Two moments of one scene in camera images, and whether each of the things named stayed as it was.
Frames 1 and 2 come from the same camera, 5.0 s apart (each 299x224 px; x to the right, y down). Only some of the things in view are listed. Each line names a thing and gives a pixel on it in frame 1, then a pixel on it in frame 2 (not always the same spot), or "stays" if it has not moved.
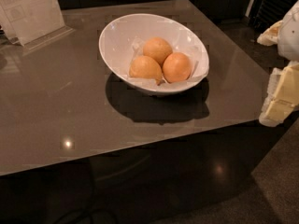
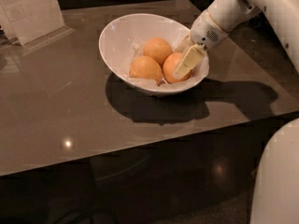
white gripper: (289, 36) → (204, 32)
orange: (157, 48) stays
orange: (145, 66) stays
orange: (176, 67) stays
